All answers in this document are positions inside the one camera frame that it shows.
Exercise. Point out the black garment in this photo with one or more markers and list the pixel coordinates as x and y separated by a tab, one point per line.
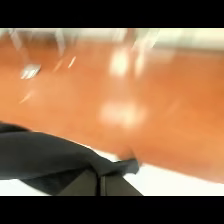
40	155

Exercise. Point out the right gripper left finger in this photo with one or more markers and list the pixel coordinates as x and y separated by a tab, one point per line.
83	186

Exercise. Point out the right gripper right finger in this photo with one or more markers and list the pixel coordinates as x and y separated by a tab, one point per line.
116	187

